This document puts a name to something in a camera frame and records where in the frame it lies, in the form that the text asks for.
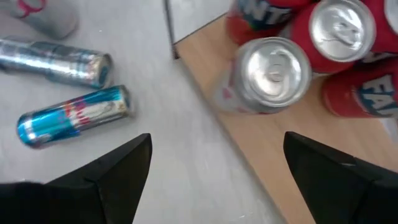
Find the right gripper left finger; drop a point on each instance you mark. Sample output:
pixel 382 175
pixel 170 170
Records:
pixel 118 186

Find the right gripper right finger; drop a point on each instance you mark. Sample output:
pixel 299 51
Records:
pixel 342 193

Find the teal Red Bull can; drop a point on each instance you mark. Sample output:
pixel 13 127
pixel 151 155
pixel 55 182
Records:
pixel 71 118

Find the Fanta soda can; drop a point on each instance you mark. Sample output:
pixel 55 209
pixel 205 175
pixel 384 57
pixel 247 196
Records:
pixel 342 31
pixel 392 12
pixel 261 18
pixel 357 96

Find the silver blue Red Bull can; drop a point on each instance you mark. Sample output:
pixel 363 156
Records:
pixel 56 63

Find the silver Diet Coke can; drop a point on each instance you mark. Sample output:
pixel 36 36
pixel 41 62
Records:
pixel 46 18
pixel 270 74

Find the wooden shelf black metal frame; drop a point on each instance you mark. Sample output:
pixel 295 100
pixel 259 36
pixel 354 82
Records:
pixel 264 149

